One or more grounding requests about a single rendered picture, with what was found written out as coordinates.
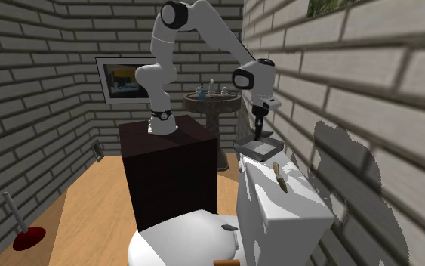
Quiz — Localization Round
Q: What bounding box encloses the grey square tray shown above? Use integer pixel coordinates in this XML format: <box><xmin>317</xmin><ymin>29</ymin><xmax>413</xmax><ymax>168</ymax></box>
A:
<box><xmin>233</xmin><ymin>131</ymin><xmax>285</xmax><ymax>162</ymax></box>

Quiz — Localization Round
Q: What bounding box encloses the small olive brown tool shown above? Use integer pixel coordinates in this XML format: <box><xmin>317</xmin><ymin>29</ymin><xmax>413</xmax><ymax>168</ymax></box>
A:
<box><xmin>271</xmin><ymin>161</ymin><xmax>289</xmax><ymax>195</ymax></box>

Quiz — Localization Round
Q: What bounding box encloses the white toilet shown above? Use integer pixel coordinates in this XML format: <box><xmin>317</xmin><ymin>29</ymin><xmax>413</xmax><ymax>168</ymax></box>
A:
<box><xmin>127</xmin><ymin>150</ymin><xmax>337</xmax><ymax>266</ymax></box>

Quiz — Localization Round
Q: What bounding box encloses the dark robot stand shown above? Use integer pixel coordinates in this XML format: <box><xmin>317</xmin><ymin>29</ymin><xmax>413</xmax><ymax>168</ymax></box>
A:
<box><xmin>118</xmin><ymin>114</ymin><xmax>220</xmax><ymax>233</ymax></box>

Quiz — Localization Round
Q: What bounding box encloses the window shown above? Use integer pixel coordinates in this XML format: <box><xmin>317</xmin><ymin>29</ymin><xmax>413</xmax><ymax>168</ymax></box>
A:
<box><xmin>306</xmin><ymin>0</ymin><xmax>350</xmax><ymax>19</ymax></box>

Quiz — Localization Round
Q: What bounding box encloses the orange brown cylinder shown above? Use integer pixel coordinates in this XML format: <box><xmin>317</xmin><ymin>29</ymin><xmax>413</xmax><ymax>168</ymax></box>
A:
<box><xmin>212</xmin><ymin>258</ymin><xmax>242</xmax><ymax>266</ymax></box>

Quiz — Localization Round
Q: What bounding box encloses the brown pedestal sink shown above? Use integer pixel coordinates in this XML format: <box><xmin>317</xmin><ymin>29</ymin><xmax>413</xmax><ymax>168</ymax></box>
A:
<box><xmin>182</xmin><ymin>79</ymin><xmax>243</xmax><ymax>172</ymax></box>

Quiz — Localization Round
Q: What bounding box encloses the white framed wall picture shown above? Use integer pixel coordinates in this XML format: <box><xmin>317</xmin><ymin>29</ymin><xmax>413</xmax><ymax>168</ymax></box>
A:
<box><xmin>94</xmin><ymin>56</ymin><xmax>159</xmax><ymax>106</ymax></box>

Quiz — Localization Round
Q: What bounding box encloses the grey wall outlet plate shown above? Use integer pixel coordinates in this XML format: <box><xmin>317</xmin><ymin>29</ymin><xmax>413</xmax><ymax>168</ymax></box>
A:
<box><xmin>91</xmin><ymin>139</ymin><xmax>106</xmax><ymax>163</ymax></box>

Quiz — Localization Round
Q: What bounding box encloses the red plunger with grey handle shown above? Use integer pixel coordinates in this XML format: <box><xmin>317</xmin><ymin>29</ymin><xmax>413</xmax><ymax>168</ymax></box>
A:
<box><xmin>2</xmin><ymin>191</ymin><xmax>47</xmax><ymax>252</ymax></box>

